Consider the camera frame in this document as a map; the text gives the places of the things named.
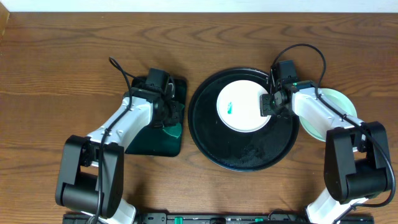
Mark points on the round black tray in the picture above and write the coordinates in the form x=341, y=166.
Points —
x=244, y=152

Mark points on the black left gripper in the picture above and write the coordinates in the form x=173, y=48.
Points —
x=173, y=112

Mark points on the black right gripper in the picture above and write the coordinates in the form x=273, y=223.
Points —
x=266, y=108

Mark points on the mint green plate front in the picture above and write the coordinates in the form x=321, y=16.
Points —
x=337, y=98

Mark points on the dark green rectangular tray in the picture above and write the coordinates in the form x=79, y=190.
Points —
x=153, y=141

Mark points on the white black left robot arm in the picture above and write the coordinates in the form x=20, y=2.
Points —
x=91, y=177

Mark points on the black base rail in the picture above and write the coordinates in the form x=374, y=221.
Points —
x=277, y=216

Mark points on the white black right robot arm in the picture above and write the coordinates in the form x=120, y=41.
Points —
x=357, y=165

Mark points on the green sponge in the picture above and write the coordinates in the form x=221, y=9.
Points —
x=173, y=131

